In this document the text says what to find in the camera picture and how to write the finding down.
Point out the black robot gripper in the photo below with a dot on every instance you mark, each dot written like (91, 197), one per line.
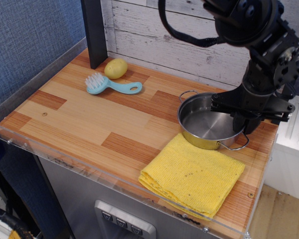
(249, 109)

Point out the small stainless steel pan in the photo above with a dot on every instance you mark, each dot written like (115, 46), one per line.
(205, 128)

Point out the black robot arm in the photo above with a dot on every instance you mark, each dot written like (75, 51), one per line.
(274, 60)

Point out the folded yellow cloth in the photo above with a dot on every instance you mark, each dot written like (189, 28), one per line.
(197, 181)

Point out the white ribbed appliance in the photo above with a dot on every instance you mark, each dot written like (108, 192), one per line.
(283, 171)

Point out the yellow plastic potato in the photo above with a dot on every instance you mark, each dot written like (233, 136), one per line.
(116, 68)

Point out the light blue scrub brush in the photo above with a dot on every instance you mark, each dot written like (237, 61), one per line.
(97, 83)

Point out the silver button control panel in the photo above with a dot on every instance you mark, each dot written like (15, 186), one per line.
(124, 220)

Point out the stainless steel cabinet front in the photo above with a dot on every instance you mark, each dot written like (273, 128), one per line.
(77, 192)

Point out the clear acrylic edge guard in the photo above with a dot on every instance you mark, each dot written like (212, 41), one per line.
(115, 150)

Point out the yellow black object bottom left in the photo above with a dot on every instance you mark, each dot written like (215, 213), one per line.
(13, 228)

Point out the left dark vertical post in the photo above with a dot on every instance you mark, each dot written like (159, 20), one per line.
(95, 32)

